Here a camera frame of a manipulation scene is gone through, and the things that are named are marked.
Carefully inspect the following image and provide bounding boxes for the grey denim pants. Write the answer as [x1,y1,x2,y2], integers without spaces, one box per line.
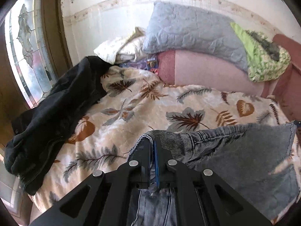
[129,123,300,225]

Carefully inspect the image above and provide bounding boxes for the black garment on armrest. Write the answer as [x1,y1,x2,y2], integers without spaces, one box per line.
[4,56,111,195]

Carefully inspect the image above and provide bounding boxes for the leaf pattern beige blanket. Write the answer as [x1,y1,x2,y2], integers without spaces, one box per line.
[32,66,291,212]

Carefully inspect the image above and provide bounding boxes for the pink sofa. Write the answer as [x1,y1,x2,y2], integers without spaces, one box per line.
[158,34,300,120]

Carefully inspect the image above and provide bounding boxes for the white cushion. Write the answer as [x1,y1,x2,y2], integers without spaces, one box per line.
[93,27,147,65]

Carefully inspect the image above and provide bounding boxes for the green patterned folded blanket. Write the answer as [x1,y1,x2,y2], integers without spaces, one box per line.
[231,22,291,82]

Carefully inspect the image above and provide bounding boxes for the stained glass window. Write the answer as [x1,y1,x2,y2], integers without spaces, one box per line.
[5,0,57,108]

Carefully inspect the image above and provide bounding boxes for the dark grey cloth on blanket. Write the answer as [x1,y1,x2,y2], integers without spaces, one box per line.
[249,31,280,61]

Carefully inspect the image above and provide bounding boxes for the grey quilted blanket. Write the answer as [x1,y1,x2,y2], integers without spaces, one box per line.
[143,1,248,73]

